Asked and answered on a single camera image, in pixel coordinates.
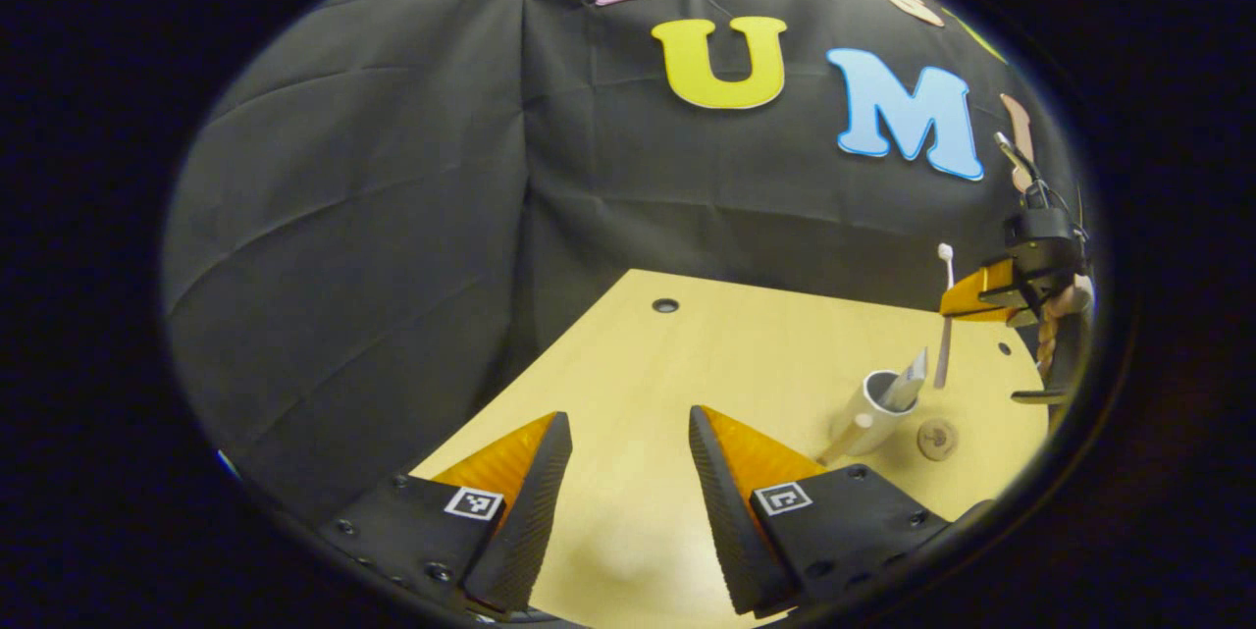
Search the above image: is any white toothpaste tube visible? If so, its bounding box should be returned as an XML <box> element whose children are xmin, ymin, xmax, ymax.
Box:
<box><xmin>878</xmin><ymin>347</ymin><xmax>929</xmax><ymax>412</ymax></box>

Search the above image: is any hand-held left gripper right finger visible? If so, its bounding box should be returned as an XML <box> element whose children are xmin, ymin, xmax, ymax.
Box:
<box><xmin>687</xmin><ymin>404</ymin><xmax>951</xmax><ymax>618</ymax></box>

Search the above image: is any light wooden desktop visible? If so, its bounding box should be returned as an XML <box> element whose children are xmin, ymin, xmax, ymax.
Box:
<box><xmin>407</xmin><ymin>268</ymin><xmax>1051</xmax><ymax>629</ymax></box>

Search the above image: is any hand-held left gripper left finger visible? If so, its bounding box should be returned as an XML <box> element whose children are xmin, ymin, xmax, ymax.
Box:
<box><xmin>314</xmin><ymin>410</ymin><xmax>574</xmax><ymax>618</ymax></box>

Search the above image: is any white cup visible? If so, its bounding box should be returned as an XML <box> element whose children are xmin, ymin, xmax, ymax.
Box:
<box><xmin>817</xmin><ymin>369</ymin><xmax>921</xmax><ymax>466</ymax></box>

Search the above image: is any round wooden coaster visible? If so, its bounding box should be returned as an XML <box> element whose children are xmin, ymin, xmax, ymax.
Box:
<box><xmin>916</xmin><ymin>417</ymin><xmax>961</xmax><ymax>462</ymax></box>

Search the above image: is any white toothbrush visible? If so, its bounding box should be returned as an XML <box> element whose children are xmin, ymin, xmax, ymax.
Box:
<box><xmin>932</xmin><ymin>242</ymin><xmax>958</xmax><ymax>391</ymax></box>

